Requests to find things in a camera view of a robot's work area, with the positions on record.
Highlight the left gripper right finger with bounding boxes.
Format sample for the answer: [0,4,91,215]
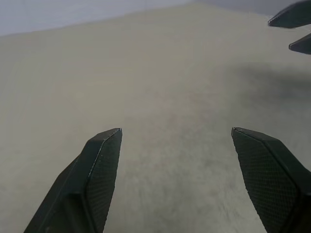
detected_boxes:
[230,126,311,233]

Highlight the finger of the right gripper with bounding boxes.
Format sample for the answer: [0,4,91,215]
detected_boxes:
[267,0,311,29]
[289,33,311,55]

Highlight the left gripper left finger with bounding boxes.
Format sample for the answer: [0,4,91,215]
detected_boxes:
[23,127,123,233]

